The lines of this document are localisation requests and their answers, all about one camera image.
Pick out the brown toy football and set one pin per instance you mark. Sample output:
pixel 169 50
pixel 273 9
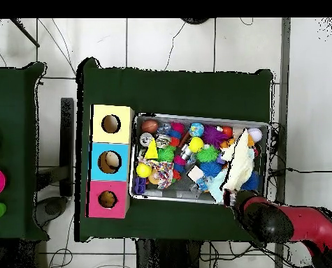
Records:
pixel 150 126

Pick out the toy hamburger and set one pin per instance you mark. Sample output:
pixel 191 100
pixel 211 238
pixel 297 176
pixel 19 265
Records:
pixel 153 178

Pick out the crushed silver can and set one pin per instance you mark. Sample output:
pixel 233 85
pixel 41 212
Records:
pixel 163 141

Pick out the wooden box with three holes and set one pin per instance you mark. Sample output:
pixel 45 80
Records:
pixel 123 134

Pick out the yellow smiley ball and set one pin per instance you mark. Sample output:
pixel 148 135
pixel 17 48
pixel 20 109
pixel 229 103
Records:
pixel 196 144

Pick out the white baseball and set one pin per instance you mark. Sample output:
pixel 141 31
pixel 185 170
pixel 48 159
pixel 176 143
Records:
pixel 256 134

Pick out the dark green side tablecloth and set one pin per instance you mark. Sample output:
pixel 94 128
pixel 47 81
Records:
pixel 12 111

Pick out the black tripod leg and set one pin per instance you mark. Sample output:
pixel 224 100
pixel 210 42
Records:
pixel 26 33

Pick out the silver mesh bin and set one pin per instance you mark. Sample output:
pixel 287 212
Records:
pixel 168 192

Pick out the yellow cheese wedge toy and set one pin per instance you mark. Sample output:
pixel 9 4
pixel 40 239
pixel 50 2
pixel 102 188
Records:
pixel 152 152

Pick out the green spiky ball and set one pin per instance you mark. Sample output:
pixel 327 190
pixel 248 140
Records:
pixel 167 154

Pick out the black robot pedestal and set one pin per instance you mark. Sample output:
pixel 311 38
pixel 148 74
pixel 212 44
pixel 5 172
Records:
pixel 165 254

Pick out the cream waffle cloth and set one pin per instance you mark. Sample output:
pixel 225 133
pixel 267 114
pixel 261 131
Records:
pixel 239 164

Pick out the globe print ball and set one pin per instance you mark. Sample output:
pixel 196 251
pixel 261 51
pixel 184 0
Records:
pixel 196 129

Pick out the black upright panel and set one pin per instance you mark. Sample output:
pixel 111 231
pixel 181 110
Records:
pixel 67 139

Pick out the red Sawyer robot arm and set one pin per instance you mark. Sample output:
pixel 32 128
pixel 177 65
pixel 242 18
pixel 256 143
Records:
pixel 308 223

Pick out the black round base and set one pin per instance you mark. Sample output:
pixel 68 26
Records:
pixel 195 20

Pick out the purple spiky monster toy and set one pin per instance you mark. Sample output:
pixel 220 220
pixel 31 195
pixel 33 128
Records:
pixel 213 136

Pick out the light blue waffle cloth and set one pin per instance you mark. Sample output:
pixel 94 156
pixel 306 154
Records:
pixel 217 187

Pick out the green fuzzy monster toy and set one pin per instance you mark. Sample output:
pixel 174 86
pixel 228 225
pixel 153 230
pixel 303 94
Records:
pixel 207 154

